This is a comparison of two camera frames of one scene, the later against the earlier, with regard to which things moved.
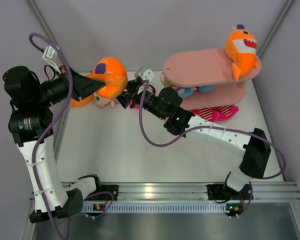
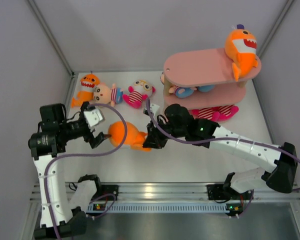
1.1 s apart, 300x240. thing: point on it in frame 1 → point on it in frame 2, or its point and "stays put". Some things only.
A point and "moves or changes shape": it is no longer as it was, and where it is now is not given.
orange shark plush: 241,46 stays put
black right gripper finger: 124,99 → 160,143
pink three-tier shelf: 208,68 stays put
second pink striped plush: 222,113 stays put
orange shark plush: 110,71 moves or changes shape
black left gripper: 84,86 → 99,138
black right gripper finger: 132,86 → 151,140
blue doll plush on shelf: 187,92 stays put
